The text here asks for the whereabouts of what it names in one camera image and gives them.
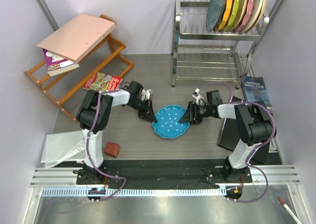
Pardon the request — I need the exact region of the white cloth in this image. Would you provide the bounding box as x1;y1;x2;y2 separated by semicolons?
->
40;130;85;168

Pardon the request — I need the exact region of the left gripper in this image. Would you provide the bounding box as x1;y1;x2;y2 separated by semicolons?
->
128;99;157;124

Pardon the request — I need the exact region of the cream blue rimmed plate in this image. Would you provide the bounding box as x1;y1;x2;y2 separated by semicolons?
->
242;0;264;33

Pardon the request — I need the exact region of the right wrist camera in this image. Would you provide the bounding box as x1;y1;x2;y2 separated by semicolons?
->
192;88;204;106

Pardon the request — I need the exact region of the orange dotted plate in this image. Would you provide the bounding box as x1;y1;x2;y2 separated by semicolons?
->
218;0;233;32

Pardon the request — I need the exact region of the green dotted plate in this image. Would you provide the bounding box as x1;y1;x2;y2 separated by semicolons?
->
224;0;240;32

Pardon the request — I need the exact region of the black box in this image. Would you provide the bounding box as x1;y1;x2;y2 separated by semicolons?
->
218;118;270;165

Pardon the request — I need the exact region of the red white marker pen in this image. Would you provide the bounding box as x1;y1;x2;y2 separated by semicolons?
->
278;197;302;224

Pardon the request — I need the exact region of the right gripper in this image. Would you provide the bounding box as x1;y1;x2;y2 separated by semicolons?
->
179;101;212;125

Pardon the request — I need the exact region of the pink dotted plate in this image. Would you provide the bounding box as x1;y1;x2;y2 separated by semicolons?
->
237;0;254;33

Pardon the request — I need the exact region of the pink folder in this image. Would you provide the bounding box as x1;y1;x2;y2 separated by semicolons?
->
37;14;116;63

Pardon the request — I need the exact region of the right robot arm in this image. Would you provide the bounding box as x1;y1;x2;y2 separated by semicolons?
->
179;89;276;183

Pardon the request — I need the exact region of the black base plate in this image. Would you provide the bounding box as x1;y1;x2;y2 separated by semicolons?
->
73;159;252;190

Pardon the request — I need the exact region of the red comic book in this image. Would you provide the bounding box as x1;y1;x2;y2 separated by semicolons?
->
83;73;122;92

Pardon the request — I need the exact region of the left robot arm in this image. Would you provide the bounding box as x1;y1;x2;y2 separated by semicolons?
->
77;81;157;184

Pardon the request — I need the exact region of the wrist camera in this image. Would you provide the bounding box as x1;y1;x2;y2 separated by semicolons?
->
141;89;154;101
192;88;204;106

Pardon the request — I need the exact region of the blue dotted plate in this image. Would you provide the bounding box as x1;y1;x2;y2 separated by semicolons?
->
152;105;190;139

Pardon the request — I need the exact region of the wooden rack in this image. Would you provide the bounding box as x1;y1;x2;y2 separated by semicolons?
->
25;15;134;121

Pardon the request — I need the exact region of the purple white book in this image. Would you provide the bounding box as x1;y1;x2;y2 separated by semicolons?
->
43;49;79;76

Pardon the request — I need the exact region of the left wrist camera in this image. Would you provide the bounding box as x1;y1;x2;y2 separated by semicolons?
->
141;89;154;101

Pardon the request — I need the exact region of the cream floral plate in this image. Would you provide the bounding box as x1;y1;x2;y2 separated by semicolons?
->
233;0;248;32

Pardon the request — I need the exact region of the metal dish rack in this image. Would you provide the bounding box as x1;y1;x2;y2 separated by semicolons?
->
171;0;270;89

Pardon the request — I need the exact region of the dark blue paperback book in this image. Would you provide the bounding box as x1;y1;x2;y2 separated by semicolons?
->
241;76;272;110

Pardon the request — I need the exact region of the brown square block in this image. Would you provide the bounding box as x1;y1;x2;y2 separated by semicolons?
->
103;142;120;158

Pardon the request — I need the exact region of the dark blue-grey plate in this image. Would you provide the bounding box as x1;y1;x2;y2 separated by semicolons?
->
206;0;226;32

